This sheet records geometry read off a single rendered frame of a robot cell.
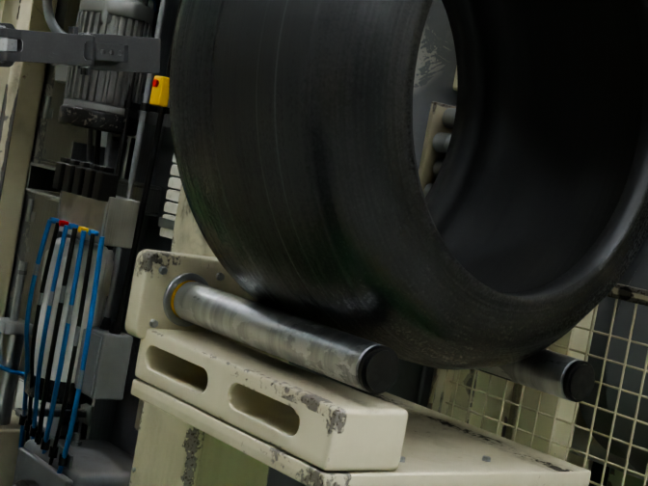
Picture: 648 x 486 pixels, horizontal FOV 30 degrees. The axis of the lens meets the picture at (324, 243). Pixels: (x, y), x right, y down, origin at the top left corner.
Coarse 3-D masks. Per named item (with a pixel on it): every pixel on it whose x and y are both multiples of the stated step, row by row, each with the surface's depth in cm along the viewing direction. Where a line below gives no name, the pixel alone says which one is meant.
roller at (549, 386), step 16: (544, 352) 130; (480, 368) 136; (496, 368) 134; (512, 368) 132; (528, 368) 130; (544, 368) 128; (560, 368) 127; (576, 368) 126; (592, 368) 127; (528, 384) 130; (544, 384) 128; (560, 384) 126; (576, 384) 126; (592, 384) 128; (576, 400) 127
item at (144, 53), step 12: (96, 36) 100; (108, 36) 101; (120, 36) 101; (132, 48) 102; (144, 48) 103; (156, 48) 104; (96, 60) 101; (132, 60) 102; (144, 60) 103; (156, 60) 104; (144, 72) 103; (156, 72) 104
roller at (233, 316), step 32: (192, 288) 133; (192, 320) 132; (224, 320) 126; (256, 320) 122; (288, 320) 119; (288, 352) 117; (320, 352) 113; (352, 352) 110; (384, 352) 109; (352, 384) 110; (384, 384) 110
